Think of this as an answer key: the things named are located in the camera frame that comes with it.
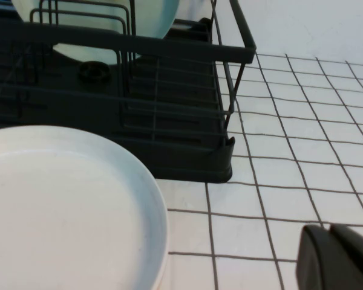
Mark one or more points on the white grid tablecloth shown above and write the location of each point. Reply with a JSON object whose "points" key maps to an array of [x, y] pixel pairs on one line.
{"points": [[290, 181]]}

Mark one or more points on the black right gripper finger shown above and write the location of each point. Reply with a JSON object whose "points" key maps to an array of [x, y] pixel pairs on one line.
{"points": [[335, 262]]}

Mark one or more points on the pale green round plate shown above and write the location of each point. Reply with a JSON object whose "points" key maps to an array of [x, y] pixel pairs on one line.
{"points": [[151, 15]]}

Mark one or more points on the white round plate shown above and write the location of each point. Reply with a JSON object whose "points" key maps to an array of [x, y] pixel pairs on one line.
{"points": [[63, 211]]}

